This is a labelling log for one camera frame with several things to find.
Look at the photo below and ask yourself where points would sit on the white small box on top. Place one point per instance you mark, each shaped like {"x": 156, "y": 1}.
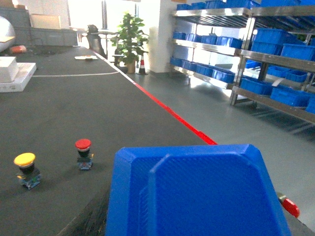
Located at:
{"x": 8, "y": 69}

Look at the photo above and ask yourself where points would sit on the stainless steel shelf rack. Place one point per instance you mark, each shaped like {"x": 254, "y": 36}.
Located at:
{"x": 292, "y": 18}

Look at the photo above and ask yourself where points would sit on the red mushroom push button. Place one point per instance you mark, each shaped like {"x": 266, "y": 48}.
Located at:
{"x": 85, "y": 158}

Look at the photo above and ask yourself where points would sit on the yellow mushroom push button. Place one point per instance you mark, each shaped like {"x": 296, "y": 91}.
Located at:
{"x": 30, "y": 175}

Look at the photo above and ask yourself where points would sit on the green potted plant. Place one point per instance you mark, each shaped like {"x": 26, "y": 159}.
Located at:
{"x": 130, "y": 41}

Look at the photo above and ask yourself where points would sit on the blue bottle-shaped part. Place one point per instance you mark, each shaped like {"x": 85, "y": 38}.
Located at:
{"x": 220, "y": 190}

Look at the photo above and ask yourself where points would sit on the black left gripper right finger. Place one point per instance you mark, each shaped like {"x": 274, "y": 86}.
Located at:
{"x": 296, "y": 227}

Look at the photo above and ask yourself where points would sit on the dark grey floor mat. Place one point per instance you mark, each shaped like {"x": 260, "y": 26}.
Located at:
{"x": 67, "y": 100}

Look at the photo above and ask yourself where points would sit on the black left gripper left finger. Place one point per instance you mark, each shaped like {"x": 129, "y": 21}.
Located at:
{"x": 91, "y": 221}

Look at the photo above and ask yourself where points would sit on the orange traffic cone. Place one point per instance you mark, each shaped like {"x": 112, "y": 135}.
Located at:
{"x": 142, "y": 70}

